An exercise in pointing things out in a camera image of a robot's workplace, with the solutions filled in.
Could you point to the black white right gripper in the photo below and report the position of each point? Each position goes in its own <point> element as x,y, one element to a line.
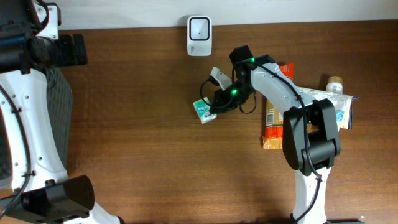
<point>222,103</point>

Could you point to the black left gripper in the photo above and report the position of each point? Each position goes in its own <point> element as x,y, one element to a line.
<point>78,48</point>

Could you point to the small teal tissue pack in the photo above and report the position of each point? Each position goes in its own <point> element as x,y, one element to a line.
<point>203,111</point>

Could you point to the orange San Remo pasta pack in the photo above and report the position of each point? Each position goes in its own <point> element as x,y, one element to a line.
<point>273,135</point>

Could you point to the leaf pattern cream tube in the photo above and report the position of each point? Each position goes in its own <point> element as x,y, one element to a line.
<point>335,85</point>

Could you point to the cream blue snack bag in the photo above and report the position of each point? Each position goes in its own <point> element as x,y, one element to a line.
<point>343,105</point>

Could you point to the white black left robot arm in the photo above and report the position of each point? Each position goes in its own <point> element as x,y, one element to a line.
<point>68,201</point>

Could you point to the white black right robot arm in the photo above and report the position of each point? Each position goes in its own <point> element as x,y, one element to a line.
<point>310,139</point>

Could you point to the white barcode scanner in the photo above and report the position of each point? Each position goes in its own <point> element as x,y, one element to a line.
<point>199,36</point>

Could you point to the grey plastic basket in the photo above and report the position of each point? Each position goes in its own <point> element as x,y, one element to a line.
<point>36,111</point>

